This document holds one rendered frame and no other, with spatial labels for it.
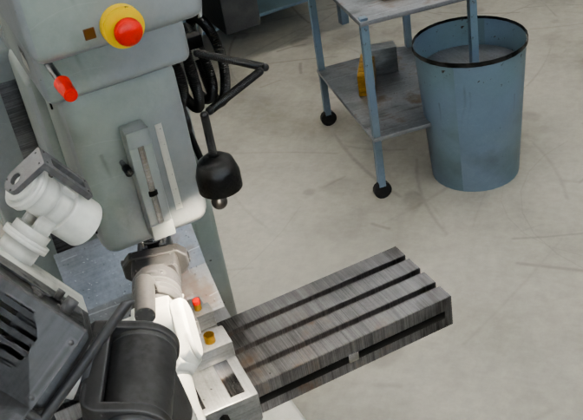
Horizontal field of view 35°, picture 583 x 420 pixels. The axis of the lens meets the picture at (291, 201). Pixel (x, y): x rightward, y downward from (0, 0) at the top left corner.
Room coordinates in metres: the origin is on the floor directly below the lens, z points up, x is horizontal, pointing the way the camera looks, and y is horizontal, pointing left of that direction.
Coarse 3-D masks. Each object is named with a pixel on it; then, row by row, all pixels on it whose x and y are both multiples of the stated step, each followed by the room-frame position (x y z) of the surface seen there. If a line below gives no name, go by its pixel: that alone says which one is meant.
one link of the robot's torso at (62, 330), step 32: (0, 256) 0.89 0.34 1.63; (32, 256) 0.96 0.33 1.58; (0, 288) 0.79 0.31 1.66; (32, 288) 0.83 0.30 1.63; (64, 288) 0.96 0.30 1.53; (0, 320) 0.77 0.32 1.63; (32, 320) 0.77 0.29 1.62; (64, 320) 0.78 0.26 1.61; (0, 352) 0.75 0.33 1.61; (32, 352) 0.76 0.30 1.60; (64, 352) 0.76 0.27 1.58; (96, 352) 0.83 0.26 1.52; (0, 384) 0.74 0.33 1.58; (32, 384) 0.74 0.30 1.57; (64, 384) 0.81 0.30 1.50; (0, 416) 0.73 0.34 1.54; (32, 416) 0.79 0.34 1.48
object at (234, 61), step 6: (198, 54) 1.51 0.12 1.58; (204, 54) 1.50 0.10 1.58; (210, 54) 1.49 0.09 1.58; (216, 54) 1.48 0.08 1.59; (216, 60) 1.48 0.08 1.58; (222, 60) 1.47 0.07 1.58; (228, 60) 1.46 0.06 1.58; (234, 60) 1.45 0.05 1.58; (240, 60) 1.44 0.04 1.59; (246, 60) 1.43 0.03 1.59; (246, 66) 1.43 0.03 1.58; (252, 66) 1.42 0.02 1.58; (258, 66) 1.41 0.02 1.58; (264, 66) 1.40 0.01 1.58
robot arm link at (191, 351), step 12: (180, 300) 1.22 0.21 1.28; (180, 312) 1.19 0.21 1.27; (192, 312) 1.23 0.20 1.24; (180, 324) 1.17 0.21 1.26; (192, 324) 1.20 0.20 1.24; (180, 336) 1.16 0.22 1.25; (192, 336) 1.16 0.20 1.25; (180, 348) 1.14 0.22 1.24; (192, 348) 1.14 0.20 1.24; (180, 360) 1.12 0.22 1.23; (192, 360) 1.13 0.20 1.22; (180, 372) 1.11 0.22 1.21; (192, 372) 1.13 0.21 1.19
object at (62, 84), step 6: (48, 66) 1.26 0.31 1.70; (54, 66) 1.26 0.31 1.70; (54, 72) 1.24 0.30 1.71; (54, 78) 1.22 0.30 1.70; (60, 78) 1.20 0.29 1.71; (66, 78) 1.20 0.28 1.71; (54, 84) 1.20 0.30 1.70; (60, 84) 1.18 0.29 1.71; (66, 84) 1.17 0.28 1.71; (72, 84) 1.18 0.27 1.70; (60, 90) 1.17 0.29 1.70; (66, 90) 1.16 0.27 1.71; (72, 90) 1.16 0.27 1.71; (66, 96) 1.15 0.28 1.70; (72, 96) 1.16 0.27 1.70
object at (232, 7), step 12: (204, 0) 1.82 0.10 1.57; (216, 0) 1.75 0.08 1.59; (228, 0) 1.74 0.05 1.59; (240, 0) 1.74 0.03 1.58; (252, 0) 1.75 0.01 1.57; (204, 12) 1.83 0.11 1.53; (216, 12) 1.76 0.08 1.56; (228, 12) 1.73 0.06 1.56; (240, 12) 1.74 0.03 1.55; (252, 12) 1.75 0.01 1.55; (216, 24) 1.78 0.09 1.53; (228, 24) 1.73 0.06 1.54; (240, 24) 1.74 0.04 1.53; (252, 24) 1.75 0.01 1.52
